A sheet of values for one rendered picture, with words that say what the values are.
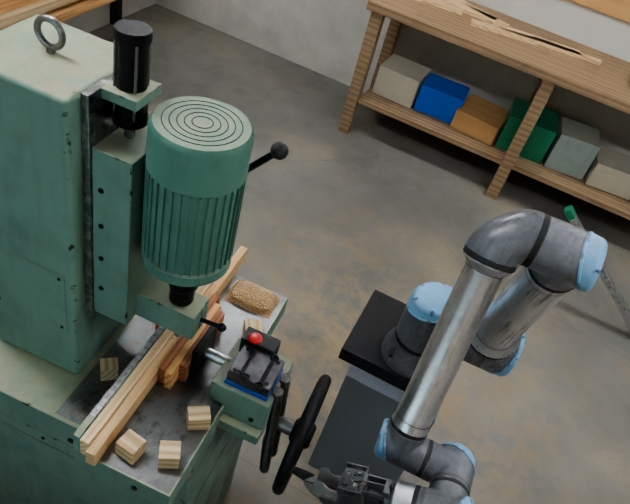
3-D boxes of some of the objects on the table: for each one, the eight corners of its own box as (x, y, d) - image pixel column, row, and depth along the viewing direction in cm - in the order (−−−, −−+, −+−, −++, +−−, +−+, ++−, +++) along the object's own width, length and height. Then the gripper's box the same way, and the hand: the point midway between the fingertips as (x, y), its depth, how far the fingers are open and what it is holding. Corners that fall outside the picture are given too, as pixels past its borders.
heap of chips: (268, 319, 157) (270, 311, 155) (223, 299, 158) (225, 291, 156) (281, 298, 163) (283, 290, 161) (238, 278, 165) (239, 271, 163)
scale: (94, 417, 122) (94, 416, 121) (89, 414, 122) (89, 414, 122) (214, 264, 159) (214, 264, 159) (209, 262, 159) (209, 262, 159)
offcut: (186, 430, 130) (188, 421, 127) (186, 415, 132) (187, 406, 130) (209, 429, 131) (211, 420, 129) (207, 415, 134) (209, 405, 131)
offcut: (157, 468, 123) (158, 458, 120) (159, 450, 125) (160, 440, 123) (178, 469, 123) (180, 459, 121) (179, 451, 126) (181, 440, 124)
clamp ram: (218, 390, 138) (223, 365, 132) (188, 376, 139) (192, 350, 133) (236, 361, 145) (242, 336, 139) (207, 348, 146) (211, 322, 140)
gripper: (397, 470, 141) (308, 448, 148) (386, 505, 134) (294, 481, 141) (397, 493, 146) (311, 471, 153) (387, 528, 139) (298, 503, 146)
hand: (309, 484), depth 148 cm, fingers closed
